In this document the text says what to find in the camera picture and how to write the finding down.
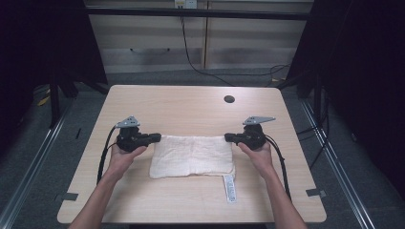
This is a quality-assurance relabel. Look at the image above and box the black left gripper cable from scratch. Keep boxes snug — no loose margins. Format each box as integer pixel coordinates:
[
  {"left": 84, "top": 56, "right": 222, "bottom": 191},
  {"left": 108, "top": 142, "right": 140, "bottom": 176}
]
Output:
[{"left": 96, "top": 125, "right": 119, "bottom": 186}]

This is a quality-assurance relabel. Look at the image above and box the metal floor rail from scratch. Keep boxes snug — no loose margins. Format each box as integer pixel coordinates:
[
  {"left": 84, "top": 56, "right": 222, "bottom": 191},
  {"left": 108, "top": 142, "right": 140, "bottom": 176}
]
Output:
[
  {"left": 300, "top": 99, "right": 377, "bottom": 229},
  {"left": 0, "top": 103, "right": 75, "bottom": 229}
]

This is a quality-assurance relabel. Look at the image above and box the person's right hand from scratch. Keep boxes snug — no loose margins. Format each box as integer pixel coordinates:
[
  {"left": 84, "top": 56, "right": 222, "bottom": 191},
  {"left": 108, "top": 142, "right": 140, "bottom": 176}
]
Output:
[{"left": 237, "top": 142, "right": 276, "bottom": 179}]

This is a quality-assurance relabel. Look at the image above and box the grey tape piece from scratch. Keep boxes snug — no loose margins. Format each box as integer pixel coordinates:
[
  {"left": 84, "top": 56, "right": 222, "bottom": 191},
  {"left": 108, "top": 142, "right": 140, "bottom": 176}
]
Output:
[
  {"left": 305, "top": 188, "right": 328, "bottom": 198},
  {"left": 55, "top": 192, "right": 79, "bottom": 202}
]

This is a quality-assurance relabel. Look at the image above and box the dark cabinet handle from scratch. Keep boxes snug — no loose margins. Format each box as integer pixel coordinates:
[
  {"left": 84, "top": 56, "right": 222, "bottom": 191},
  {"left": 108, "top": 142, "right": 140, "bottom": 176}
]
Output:
[{"left": 129, "top": 47, "right": 172, "bottom": 54}]

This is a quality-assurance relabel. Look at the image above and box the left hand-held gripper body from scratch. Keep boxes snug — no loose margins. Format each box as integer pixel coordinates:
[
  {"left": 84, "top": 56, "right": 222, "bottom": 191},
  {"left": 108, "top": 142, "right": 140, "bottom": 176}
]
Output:
[{"left": 115, "top": 115, "right": 148, "bottom": 153}]

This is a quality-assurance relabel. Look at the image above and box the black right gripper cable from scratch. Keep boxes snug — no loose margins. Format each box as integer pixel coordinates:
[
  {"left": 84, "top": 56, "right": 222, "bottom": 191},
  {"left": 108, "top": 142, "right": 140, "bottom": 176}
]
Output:
[{"left": 263, "top": 135, "right": 292, "bottom": 202}]

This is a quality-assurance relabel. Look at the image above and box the black floor cable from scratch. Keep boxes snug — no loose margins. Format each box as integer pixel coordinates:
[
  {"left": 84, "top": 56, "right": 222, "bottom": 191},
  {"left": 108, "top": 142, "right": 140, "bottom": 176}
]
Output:
[{"left": 295, "top": 90, "right": 331, "bottom": 170}]

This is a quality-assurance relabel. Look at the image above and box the white towel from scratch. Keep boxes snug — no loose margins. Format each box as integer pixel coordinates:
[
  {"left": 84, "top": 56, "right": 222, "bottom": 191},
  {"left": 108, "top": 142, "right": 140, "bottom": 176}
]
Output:
[{"left": 149, "top": 135, "right": 239, "bottom": 205}]

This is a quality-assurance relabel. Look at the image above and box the black horizontal bar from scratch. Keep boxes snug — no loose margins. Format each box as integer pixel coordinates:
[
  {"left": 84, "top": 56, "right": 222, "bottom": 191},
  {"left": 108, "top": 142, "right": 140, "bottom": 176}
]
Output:
[{"left": 85, "top": 7, "right": 311, "bottom": 21}]

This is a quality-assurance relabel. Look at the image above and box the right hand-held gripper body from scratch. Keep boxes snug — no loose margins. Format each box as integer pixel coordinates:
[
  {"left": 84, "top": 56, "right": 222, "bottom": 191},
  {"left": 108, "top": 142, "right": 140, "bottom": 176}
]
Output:
[{"left": 240, "top": 115, "right": 277, "bottom": 152}]

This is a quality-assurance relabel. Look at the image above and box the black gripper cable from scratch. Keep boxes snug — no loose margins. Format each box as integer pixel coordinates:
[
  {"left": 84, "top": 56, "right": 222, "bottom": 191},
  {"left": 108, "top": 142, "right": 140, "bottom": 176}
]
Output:
[
  {"left": 263, "top": 135, "right": 292, "bottom": 202},
  {"left": 96, "top": 125, "right": 119, "bottom": 186}
]

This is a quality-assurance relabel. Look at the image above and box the person's left hand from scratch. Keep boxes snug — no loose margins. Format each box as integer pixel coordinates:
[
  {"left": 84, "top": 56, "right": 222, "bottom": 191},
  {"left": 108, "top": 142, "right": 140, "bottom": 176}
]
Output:
[{"left": 106, "top": 144, "right": 148, "bottom": 179}]

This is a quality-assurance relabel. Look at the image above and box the black wall cable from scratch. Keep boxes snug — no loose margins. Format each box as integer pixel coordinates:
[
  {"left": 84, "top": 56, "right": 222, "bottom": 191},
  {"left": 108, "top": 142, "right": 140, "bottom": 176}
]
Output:
[{"left": 179, "top": 15, "right": 291, "bottom": 88}]

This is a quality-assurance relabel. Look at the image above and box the white wall socket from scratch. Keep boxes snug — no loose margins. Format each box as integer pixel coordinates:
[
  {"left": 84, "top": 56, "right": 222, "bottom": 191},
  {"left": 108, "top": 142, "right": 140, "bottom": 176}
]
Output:
[{"left": 174, "top": 0, "right": 198, "bottom": 10}]

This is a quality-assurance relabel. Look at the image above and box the yellow floor tape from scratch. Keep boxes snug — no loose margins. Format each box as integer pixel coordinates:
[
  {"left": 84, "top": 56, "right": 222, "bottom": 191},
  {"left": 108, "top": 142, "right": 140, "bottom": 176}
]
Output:
[{"left": 36, "top": 94, "right": 52, "bottom": 107}]

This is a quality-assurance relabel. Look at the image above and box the black metal stand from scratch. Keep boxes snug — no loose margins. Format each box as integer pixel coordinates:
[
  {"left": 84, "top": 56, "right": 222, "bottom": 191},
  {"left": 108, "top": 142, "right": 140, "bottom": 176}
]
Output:
[
  {"left": 48, "top": 74, "right": 62, "bottom": 129},
  {"left": 312, "top": 72, "right": 323, "bottom": 123}
]

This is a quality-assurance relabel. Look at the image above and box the dark curtain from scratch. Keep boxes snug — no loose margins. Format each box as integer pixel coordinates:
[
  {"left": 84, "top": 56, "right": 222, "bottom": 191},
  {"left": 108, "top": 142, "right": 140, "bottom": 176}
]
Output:
[
  {"left": 0, "top": 0, "right": 108, "bottom": 156},
  {"left": 286, "top": 0, "right": 405, "bottom": 199}
]

